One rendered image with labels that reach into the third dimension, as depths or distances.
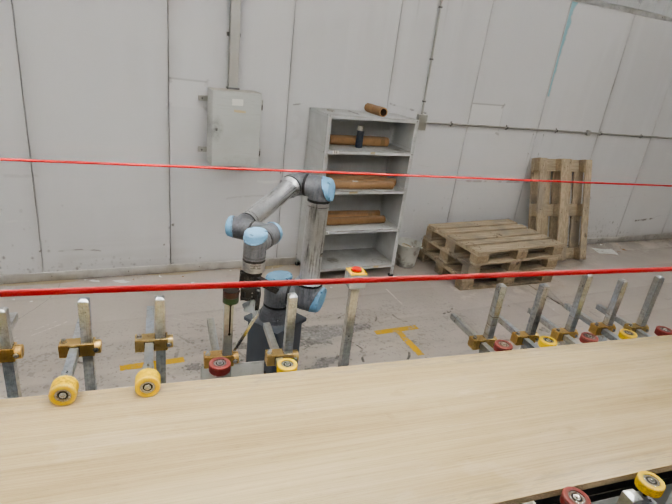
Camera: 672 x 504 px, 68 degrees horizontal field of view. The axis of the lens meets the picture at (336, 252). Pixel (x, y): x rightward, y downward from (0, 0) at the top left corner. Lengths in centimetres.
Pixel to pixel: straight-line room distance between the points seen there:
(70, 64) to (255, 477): 343
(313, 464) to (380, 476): 20
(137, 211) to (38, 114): 101
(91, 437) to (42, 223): 305
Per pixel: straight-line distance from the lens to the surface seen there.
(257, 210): 217
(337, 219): 466
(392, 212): 498
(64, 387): 181
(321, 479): 156
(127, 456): 164
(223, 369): 193
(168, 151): 441
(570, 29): 629
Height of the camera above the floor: 204
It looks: 22 degrees down
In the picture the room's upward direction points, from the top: 7 degrees clockwise
